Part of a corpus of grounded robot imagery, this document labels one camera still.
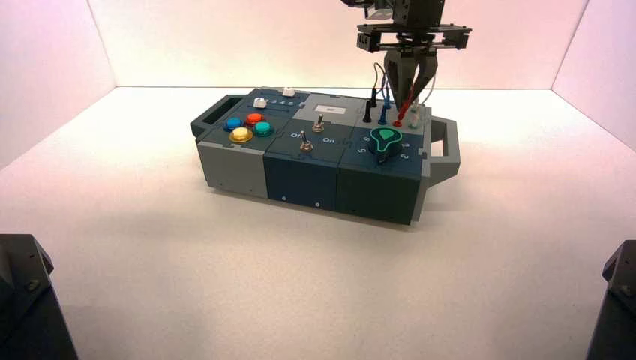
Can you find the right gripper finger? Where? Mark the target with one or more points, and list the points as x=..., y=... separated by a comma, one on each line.
x=400, y=74
x=427, y=69

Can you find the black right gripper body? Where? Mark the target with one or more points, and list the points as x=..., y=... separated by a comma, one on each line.
x=420, y=35

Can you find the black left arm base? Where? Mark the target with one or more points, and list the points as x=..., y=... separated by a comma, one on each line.
x=25, y=308

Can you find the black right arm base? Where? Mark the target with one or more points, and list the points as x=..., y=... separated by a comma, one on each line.
x=618, y=318

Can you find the green and black rotary knob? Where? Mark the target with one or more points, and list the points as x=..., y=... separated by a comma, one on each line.
x=386, y=142

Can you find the small white LCD display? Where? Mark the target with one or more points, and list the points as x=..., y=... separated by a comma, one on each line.
x=328, y=108

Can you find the white slider knob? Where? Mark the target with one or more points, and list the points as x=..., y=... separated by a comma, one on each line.
x=288, y=91
x=259, y=103

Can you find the grey and blue control box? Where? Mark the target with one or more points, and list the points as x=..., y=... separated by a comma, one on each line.
x=298, y=174

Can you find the teal round push button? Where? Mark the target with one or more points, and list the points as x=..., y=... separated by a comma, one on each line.
x=263, y=129

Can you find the red round push button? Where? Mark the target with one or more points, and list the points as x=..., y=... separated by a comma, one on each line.
x=254, y=119

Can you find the yellow round push button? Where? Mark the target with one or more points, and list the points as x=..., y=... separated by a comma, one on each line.
x=241, y=135

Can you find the blue round push button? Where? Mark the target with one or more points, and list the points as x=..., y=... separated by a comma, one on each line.
x=233, y=124

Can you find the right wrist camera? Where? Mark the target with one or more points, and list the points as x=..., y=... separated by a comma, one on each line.
x=377, y=10

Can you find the metal toggle switch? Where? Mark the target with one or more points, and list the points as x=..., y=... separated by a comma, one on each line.
x=306, y=145
x=318, y=124

